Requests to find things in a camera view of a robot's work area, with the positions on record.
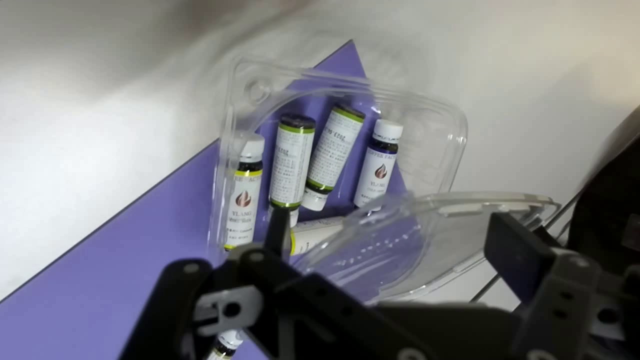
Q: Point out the clear plastic clamshell container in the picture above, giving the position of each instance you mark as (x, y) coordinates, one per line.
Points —
(426, 147)

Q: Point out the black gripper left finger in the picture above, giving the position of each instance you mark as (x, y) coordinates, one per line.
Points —
(277, 232)

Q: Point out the white-cap dark bottle red logo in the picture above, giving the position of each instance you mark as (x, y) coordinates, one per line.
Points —
(378, 162)
(242, 192)

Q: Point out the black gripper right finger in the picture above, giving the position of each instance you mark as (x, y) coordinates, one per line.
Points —
(527, 261)

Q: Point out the dark-cap white bottle green bands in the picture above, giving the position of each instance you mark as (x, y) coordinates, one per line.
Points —
(316, 232)

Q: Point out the purple rectangular mat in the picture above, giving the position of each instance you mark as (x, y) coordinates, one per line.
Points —
(101, 286)

